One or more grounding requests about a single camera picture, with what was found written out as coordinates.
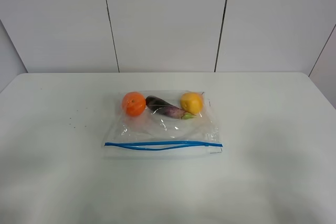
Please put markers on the clear zip file bag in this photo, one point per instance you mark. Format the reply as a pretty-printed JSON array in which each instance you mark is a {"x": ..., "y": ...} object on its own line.
[{"x": 154, "y": 135}]

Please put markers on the purple eggplant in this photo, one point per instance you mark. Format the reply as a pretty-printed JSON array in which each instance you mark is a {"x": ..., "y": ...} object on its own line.
[{"x": 161, "y": 107}]

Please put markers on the yellow lemon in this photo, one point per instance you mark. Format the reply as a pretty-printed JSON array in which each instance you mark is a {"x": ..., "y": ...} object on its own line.
[{"x": 192, "y": 102}]

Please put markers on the orange fruit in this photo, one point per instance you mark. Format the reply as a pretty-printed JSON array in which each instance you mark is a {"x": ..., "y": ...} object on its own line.
[{"x": 133, "y": 104}]

